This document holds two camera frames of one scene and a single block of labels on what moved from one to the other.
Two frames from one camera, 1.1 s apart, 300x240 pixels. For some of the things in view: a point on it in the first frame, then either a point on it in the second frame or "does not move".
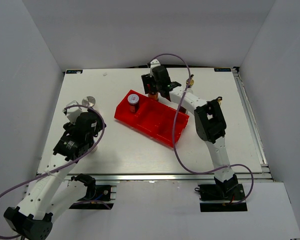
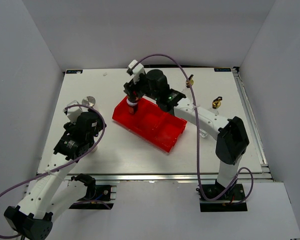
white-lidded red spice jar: (133, 100) does not move
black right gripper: (147, 79) → (130, 88)
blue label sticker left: (74, 71) does not move
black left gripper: (99, 126) does not move
